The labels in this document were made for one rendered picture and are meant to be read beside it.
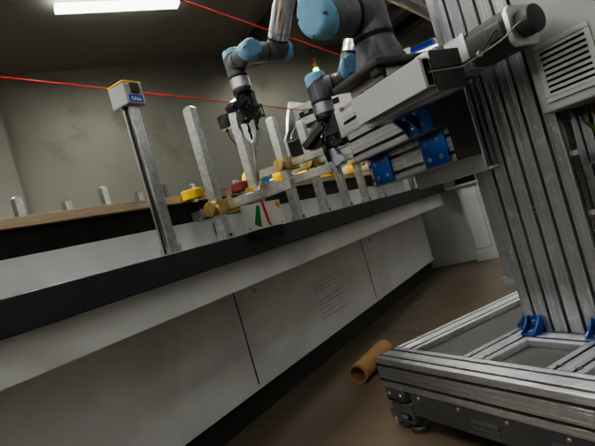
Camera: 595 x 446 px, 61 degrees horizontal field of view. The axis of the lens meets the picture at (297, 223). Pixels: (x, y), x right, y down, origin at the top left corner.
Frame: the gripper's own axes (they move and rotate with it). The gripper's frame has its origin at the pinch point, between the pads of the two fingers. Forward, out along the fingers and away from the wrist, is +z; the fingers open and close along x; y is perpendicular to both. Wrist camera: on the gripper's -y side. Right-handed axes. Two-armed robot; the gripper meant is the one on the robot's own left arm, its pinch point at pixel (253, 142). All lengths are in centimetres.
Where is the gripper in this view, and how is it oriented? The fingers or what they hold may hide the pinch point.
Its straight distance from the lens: 187.6
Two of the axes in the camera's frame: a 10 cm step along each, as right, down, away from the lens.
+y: 5.0, -1.4, 8.5
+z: 2.8, 9.6, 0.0
